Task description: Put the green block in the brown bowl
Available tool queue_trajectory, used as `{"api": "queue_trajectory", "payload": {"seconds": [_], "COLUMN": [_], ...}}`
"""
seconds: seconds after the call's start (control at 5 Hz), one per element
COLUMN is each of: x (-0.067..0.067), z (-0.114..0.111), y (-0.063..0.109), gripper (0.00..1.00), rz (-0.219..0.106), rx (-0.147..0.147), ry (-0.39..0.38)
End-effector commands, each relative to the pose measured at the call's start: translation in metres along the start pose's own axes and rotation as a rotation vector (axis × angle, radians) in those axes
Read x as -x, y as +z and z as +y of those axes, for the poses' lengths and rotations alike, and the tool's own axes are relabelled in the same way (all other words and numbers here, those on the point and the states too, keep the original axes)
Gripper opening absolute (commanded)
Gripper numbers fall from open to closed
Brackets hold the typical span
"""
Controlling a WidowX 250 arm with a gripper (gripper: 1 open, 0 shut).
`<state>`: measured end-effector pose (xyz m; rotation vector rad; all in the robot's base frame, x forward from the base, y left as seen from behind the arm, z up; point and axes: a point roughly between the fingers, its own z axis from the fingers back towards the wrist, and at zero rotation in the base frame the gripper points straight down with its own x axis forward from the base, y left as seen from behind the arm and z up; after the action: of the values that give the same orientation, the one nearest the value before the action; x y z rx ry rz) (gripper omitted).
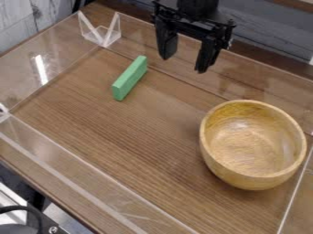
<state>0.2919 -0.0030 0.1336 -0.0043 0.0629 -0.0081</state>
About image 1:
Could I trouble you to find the clear acrylic enclosure walls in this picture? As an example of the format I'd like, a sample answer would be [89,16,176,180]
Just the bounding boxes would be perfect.
[0,5,313,234]

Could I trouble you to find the light brown wooden bowl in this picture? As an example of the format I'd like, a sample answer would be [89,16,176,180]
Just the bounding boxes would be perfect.
[199,100,306,190]

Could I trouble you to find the clear acrylic corner bracket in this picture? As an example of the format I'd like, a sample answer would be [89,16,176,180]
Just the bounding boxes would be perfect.
[77,12,120,48]

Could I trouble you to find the green rectangular block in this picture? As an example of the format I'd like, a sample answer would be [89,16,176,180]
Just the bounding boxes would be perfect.
[111,56,148,101]

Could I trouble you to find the black cable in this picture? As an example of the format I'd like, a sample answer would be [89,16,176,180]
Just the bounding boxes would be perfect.
[0,205,44,234]

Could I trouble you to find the black metal table bracket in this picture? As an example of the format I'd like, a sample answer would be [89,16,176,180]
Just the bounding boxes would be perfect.
[25,204,69,234]

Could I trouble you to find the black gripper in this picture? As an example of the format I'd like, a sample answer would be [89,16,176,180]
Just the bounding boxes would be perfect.
[152,0,235,73]

